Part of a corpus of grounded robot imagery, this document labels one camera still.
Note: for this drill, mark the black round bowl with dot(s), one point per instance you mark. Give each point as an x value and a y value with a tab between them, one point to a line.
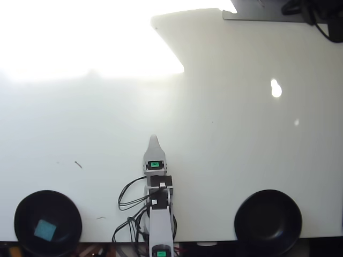
61	211
268	222

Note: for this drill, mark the grey monitor stand base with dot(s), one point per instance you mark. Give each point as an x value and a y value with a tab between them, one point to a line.
268	16

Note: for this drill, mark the grey gripper green label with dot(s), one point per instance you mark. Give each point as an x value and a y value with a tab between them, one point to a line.
155	165

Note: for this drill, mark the blue foam cube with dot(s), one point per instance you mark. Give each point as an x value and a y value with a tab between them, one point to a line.
45	229

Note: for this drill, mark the dark debris strip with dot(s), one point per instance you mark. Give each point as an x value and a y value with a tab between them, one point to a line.
78	164
101	218

